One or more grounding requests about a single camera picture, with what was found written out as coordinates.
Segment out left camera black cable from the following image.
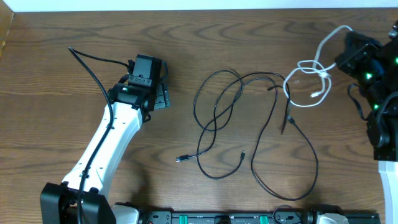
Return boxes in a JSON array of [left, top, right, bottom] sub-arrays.
[[67, 46, 133, 224]]

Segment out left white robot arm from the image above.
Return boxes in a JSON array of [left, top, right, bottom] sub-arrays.
[[40, 55, 170, 223]]

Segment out white usb cable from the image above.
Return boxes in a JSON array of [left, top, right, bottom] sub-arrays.
[[282, 24, 354, 108]]

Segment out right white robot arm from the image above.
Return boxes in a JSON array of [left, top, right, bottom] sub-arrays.
[[335, 24, 397, 223]]

